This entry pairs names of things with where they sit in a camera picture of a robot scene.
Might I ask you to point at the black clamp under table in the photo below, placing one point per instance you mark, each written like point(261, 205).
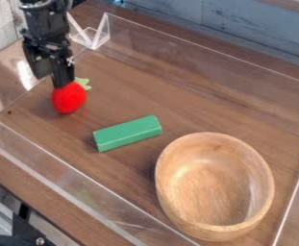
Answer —
point(19, 233)

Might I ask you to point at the clear acrylic corner bracket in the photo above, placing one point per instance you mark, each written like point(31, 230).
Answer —
point(88, 37)

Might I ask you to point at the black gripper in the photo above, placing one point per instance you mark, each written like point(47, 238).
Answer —
point(46, 45)

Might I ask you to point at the green rectangular block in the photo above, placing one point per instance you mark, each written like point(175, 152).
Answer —
point(126, 133)

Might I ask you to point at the clear acrylic front wall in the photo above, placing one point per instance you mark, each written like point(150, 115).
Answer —
point(108, 185)

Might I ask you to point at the clear acrylic back wall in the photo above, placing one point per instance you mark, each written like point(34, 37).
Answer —
point(263, 90)

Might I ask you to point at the clear acrylic wall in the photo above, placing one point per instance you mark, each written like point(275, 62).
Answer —
point(263, 90)
point(108, 185)

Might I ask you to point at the wooden bowl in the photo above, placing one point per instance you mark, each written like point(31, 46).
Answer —
point(214, 185)

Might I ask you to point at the red toy strawberry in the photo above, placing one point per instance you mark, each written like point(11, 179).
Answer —
point(70, 97)

